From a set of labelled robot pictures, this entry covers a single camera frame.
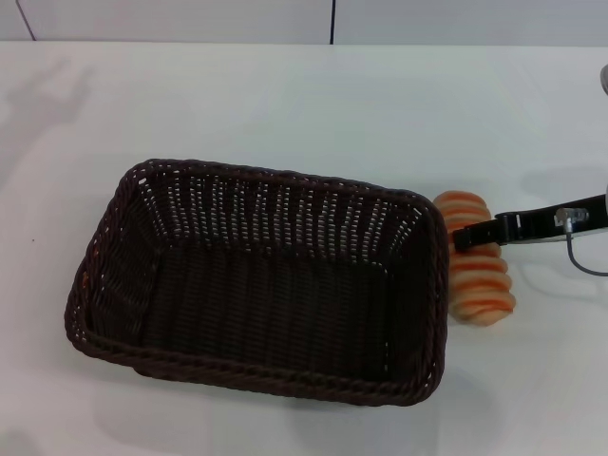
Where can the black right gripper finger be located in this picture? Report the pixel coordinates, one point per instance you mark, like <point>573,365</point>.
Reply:
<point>503,230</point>

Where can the orange striped bread loaf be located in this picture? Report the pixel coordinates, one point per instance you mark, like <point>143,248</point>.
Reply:
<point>480,280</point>

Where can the dark brown wicker basket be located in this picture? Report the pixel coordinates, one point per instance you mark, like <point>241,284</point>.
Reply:
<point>266,294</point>

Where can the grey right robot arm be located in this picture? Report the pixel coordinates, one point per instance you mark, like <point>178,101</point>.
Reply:
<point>604,80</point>

